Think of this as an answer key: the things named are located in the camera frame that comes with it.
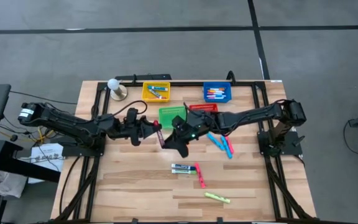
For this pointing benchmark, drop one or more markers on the dark green Expo marker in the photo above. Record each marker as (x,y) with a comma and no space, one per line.
(156,94)

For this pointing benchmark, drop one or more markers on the green plastic basket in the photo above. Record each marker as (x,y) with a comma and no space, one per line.
(166,116)

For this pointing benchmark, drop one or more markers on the pink highlighter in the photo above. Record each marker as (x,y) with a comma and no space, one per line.
(200,175)
(230,145)

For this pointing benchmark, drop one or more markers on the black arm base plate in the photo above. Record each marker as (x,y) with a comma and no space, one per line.
(292,146)
(73,152)

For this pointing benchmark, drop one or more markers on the blue Expo marker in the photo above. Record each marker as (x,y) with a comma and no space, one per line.
(183,167)

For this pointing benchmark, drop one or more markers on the white bulb table lamp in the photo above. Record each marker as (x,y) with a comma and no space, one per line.
(113,84)

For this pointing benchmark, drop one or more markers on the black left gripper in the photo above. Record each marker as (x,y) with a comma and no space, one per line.
(132,127)

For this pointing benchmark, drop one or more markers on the white printed paper sheet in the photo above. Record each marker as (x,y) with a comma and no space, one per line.
(47,158)

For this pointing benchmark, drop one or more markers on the orange cap white marker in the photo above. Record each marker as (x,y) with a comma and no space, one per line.
(219,89)
(212,91)

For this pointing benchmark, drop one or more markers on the black table clamp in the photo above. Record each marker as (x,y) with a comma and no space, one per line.
(230,72)

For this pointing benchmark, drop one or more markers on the grey plastic bag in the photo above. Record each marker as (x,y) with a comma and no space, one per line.
(8,185)

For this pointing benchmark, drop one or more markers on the magenta Expo marker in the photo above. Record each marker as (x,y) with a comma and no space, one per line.
(160,137)

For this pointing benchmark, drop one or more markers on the cyan Expo marker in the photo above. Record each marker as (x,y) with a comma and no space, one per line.
(158,88)

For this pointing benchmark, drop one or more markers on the cyan highlighter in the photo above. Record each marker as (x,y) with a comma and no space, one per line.
(215,141)
(226,148)

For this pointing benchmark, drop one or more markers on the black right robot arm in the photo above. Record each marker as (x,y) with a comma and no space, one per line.
(253,115)

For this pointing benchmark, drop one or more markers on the black power strip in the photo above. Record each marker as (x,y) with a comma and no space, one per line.
(154,76)

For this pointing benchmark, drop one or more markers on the light green Expo marker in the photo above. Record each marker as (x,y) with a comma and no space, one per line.
(183,171)

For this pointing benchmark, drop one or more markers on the yellow plastic basket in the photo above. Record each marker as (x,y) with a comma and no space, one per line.
(145,95)

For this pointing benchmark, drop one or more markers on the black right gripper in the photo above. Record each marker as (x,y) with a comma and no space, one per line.
(194,124)

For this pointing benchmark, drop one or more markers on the lime green highlighter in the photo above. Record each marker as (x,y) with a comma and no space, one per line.
(217,198)

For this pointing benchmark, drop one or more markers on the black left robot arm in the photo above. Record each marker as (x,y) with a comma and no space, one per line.
(67,123)

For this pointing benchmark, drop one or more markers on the red plastic basket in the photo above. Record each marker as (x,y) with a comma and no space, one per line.
(204,107)

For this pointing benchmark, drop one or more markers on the blue plastic basket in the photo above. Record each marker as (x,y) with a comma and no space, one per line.
(229,93)

